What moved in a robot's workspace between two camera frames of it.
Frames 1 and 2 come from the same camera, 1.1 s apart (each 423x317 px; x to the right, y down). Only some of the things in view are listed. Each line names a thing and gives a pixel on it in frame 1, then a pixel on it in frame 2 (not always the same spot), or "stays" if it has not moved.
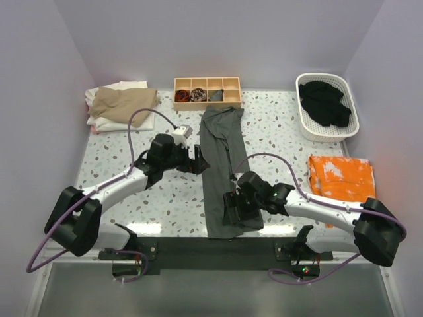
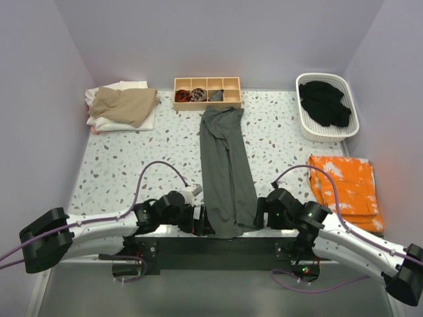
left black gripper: [195, 166] → [202, 226]
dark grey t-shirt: [223, 145] stays
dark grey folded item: [217, 96] stays
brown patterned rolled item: [198, 94] stays
